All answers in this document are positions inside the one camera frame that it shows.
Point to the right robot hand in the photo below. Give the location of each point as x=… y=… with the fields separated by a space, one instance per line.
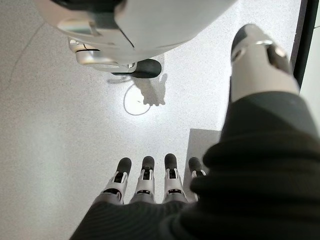
x=250 y=187

